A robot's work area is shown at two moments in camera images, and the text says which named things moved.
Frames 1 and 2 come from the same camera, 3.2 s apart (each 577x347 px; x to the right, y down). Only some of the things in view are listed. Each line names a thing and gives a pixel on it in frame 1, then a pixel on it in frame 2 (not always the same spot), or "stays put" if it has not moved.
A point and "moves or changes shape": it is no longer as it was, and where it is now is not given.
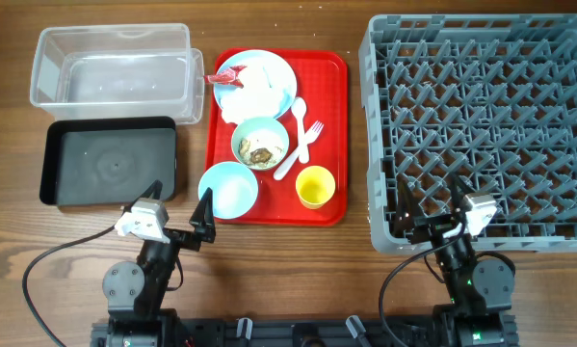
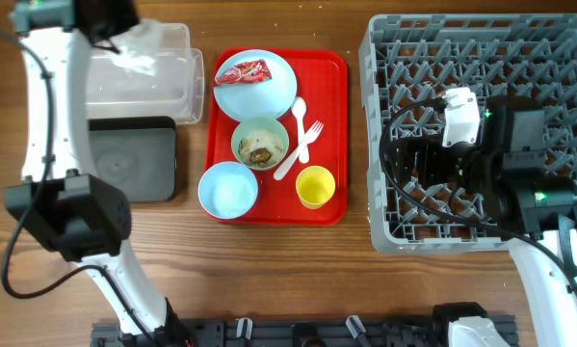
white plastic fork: [316, 129] stays put
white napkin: [259, 96] → [139, 45]
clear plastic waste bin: [118, 70] stays put
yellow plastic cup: [315, 185] stays put
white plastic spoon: [299, 109] stays put
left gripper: [201, 218] → [133, 17]
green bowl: [260, 144] stays put
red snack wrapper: [227, 76] moves or changes shape
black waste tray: [101, 161] stays put
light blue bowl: [234, 189] stays put
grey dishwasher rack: [506, 103] stays put
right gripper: [407, 217] → [417, 148]
